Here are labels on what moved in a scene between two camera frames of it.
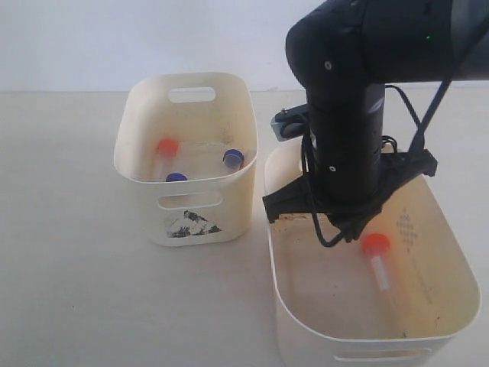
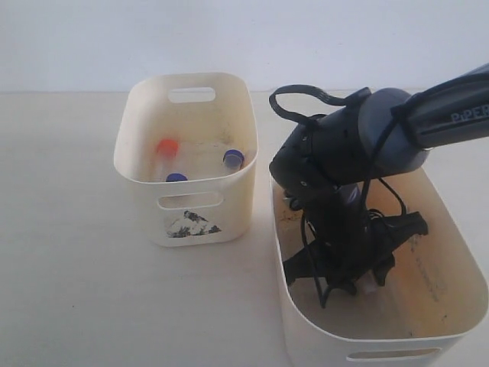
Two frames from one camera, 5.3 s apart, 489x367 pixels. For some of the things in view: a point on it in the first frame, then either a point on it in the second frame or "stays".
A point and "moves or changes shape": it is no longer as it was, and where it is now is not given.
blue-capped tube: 176,177 stays
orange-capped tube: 376,245 moves or changes shape
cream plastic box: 397,297 stays
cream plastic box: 196,161 stays
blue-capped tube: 234,159 stays
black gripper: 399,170 → 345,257
